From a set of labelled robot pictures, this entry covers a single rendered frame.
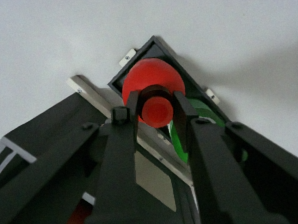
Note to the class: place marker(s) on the grey divided crate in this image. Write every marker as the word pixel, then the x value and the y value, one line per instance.
pixel 163 198

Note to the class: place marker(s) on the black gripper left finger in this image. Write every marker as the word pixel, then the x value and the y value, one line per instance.
pixel 49 189

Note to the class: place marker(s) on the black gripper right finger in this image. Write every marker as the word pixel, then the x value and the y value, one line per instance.
pixel 223 194

